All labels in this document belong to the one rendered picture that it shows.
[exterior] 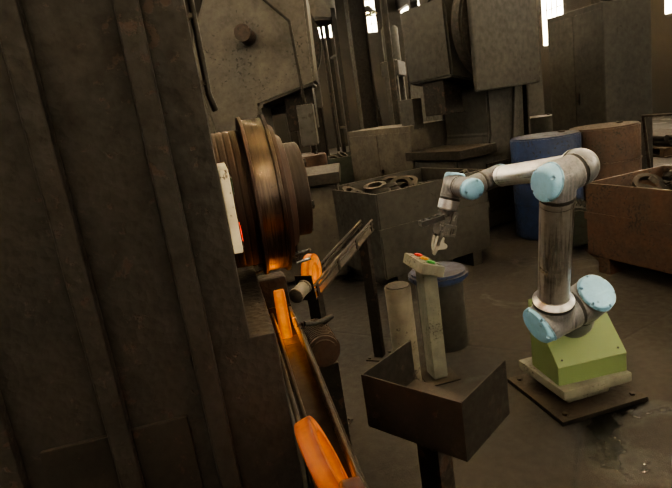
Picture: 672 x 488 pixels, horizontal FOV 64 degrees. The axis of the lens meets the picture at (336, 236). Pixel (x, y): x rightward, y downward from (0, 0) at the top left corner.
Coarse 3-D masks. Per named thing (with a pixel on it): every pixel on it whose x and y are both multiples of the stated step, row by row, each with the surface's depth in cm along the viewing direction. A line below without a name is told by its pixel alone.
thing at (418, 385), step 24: (384, 360) 131; (408, 360) 138; (504, 360) 121; (384, 384) 120; (408, 384) 139; (480, 384) 113; (504, 384) 122; (384, 408) 122; (408, 408) 117; (432, 408) 113; (456, 408) 108; (480, 408) 113; (504, 408) 122; (408, 432) 119; (432, 432) 114; (456, 432) 110; (480, 432) 114; (432, 456) 127; (456, 456) 112; (432, 480) 129
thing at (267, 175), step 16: (256, 128) 145; (256, 144) 140; (272, 144) 139; (256, 160) 138; (272, 160) 139; (256, 176) 137; (272, 176) 138; (272, 192) 138; (272, 208) 138; (272, 224) 140; (288, 224) 140; (272, 240) 142; (288, 240) 142; (272, 256) 146; (288, 256) 147
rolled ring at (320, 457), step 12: (300, 420) 100; (312, 420) 102; (300, 432) 96; (312, 432) 95; (300, 444) 94; (312, 444) 93; (324, 444) 105; (312, 456) 92; (324, 456) 92; (336, 456) 106; (312, 468) 91; (324, 468) 90; (336, 468) 104; (324, 480) 90; (336, 480) 90
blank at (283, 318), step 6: (276, 294) 164; (282, 294) 163; (276, 300) 162; (282, 300) 161; (276, 306) 160; (282, 306) 160; (276, 312) 160; (282, 312) 160; (282, 318) 160; (288, 318) 160; (282, 324) 160; (288, 324) 160; (282, 330) 161; (288, 330) 161; (282, 336) 163; (288, 336) 164
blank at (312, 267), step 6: (312, 258) 216; (318, 258) 222; (306, 264) 212; (312, 264) 216; (318, 264) 222; (306, 270) 211; (312, 270) 222; (318, 270) 222; (312, 276) 215; (318, 276) 221
